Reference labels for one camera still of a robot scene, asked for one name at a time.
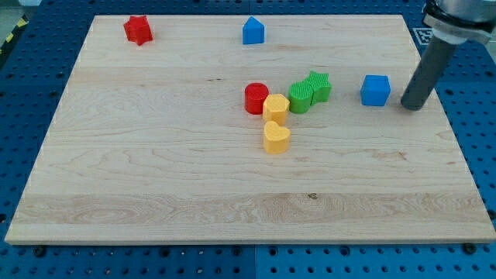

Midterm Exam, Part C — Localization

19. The blue cube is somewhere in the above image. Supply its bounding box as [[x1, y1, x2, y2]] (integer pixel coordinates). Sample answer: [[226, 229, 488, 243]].
[[360, 75, 391, 106]]

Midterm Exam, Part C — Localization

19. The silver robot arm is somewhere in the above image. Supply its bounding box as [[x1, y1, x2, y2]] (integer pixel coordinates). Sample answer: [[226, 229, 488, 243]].
[[422, 0, 495, 45]]

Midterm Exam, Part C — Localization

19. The yellow heart block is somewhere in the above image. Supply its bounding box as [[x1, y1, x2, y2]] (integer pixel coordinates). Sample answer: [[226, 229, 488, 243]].
[[263, 121, 291, 154]]

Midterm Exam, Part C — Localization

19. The yellow pentagon block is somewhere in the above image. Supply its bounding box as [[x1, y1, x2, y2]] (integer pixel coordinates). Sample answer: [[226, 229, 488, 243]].
[[263, 94, 290, 126]]

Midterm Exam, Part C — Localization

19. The red cylinder block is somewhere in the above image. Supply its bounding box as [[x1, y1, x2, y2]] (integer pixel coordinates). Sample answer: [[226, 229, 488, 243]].
[[244, 83, 269, 115]]

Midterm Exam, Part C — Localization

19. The green cylinder block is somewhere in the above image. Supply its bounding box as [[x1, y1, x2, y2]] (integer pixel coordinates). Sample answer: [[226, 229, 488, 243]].
[[288, 81, 313, 114]]

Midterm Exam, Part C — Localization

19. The wooden board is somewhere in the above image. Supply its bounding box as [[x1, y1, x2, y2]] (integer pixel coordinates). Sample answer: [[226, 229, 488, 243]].
[[5, 15, 495, 245]]

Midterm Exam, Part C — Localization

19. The green star block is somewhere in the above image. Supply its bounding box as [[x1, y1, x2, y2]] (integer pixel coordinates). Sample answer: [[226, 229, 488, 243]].
[[305, 71, 332, 105]]

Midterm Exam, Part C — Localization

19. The blue house-shaped block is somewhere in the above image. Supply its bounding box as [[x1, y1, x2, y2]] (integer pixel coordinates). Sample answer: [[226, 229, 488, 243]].
[[242, 16, 265, 45]]

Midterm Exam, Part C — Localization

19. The red star block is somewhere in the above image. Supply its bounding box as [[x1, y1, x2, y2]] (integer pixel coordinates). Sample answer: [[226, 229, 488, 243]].
[[123, 15, 153, 46]]

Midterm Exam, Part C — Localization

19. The fiducial marker tag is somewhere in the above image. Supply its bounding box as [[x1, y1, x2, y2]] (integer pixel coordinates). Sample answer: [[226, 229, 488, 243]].
[[412, 27, 433, 46]]

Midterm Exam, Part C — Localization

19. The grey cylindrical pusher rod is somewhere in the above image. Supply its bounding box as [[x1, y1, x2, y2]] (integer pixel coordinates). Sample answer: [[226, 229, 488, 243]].
[[401, 36, 457, 111]]

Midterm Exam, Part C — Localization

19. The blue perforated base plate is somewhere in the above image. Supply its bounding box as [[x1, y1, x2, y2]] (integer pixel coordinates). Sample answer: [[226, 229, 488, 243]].
[[1, 0, 495, 278]]

